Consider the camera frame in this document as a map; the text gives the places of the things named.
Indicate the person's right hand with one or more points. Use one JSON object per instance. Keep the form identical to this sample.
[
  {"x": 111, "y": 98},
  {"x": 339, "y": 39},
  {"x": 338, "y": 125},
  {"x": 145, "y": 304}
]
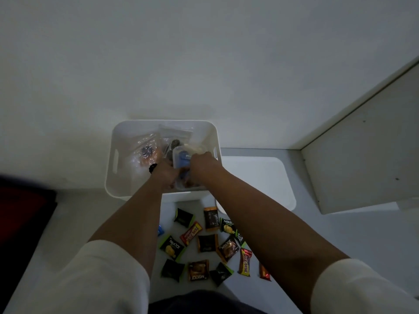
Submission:
[{"x": 204, "y": 166}]

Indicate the person's left hand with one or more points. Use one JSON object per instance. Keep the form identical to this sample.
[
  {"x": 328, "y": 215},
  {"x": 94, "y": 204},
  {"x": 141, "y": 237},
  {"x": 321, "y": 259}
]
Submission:
[{"x": 165, "y": 176}]

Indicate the clear plastic container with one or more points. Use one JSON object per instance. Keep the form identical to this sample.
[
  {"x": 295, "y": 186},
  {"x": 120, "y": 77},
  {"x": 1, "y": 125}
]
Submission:
[{"x": 176, "y": 152}]

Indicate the clear bag of orange snacks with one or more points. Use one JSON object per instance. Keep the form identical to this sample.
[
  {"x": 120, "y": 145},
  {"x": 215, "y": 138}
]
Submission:
[{"x": 147, "y": 152}]

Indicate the clear bag of dark snacks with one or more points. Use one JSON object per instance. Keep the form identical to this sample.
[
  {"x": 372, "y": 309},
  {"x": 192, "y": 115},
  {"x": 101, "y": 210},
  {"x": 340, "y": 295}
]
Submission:
[{"x": 175, "y": 142}]

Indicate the white lidded storage box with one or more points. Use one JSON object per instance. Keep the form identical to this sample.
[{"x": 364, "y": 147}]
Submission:
[{"x": 124, "y": 179}]

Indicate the blue twist-end candy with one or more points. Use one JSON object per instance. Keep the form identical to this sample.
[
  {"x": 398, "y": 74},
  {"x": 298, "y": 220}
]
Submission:
[{"x": 160, "y": 230}]

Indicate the white bin lid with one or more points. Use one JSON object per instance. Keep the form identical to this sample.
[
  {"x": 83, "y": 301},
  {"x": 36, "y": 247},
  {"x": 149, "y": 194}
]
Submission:
[{"x": 262, "y": 179}]

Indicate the red yellow candy bar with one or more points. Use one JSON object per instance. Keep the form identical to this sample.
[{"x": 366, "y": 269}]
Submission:
[
  {"x": 191, "y": 233},
  {"x": 245, "y": 262}
]

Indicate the cluster of dark candy packets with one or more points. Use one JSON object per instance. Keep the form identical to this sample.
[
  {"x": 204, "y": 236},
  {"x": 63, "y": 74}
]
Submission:
[{"x": 208, "y": 243}]

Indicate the person's left forearm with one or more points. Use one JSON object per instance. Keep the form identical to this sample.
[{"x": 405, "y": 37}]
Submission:
[{"x": 131, "y": 225}]

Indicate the person's right forearm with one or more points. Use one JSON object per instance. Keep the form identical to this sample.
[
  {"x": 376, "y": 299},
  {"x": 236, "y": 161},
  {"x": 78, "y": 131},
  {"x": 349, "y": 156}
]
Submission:
[{"x": 278, "y": 232}]

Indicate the person's white shirt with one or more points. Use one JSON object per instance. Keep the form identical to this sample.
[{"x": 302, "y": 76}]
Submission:
[{"x": 98, "y": 277}]

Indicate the person's black shorts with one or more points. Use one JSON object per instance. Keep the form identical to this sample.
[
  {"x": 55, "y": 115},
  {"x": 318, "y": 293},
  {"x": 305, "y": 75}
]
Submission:
[{"x": 203, "y": 304}]

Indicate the dark red blanket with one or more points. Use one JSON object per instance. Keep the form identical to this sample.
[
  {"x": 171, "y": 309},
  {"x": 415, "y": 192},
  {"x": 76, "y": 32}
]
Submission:
[{"x": 19, "y": 225}]

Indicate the white shelf cabinet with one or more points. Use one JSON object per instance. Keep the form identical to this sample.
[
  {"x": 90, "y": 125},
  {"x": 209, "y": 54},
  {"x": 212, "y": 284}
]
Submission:
[{"x": 360, "y": 153}]

